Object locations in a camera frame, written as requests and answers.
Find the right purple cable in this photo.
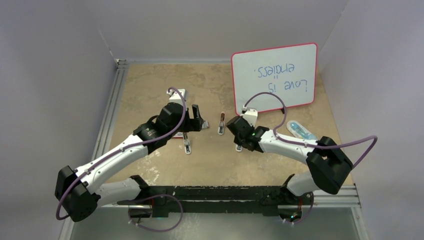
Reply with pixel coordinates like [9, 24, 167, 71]
[241, 92, 379, 226]

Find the red-framed whiteboard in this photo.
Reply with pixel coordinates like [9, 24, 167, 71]
[230, 42, 318, 115]

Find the pink and white stapler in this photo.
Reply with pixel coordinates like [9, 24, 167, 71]
[218, 111, 225, 135]

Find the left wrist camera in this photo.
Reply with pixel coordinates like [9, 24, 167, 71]
[166, 88, 189, 105]

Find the aluminium frame rail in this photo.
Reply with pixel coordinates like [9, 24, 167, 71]
[91, 59, 131, 160]

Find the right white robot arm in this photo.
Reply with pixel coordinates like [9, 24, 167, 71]
[226, 116, 353, 204]

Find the red staple box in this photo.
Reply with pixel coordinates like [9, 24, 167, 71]
[173, 132, 184, 139]

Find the purple cable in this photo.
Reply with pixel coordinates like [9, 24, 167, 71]
[241, 92, 379, 226]
[55, 87, 187, 221]

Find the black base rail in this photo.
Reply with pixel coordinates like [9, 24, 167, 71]
[123, 185, 313, 218]

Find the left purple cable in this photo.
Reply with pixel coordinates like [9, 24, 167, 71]
[55, 87, 187, 221]

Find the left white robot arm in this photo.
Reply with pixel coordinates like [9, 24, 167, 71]
[54, 102, 204, 222]

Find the blue patterned oval case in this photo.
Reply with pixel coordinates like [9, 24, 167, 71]
[286, 120, 318, 140]

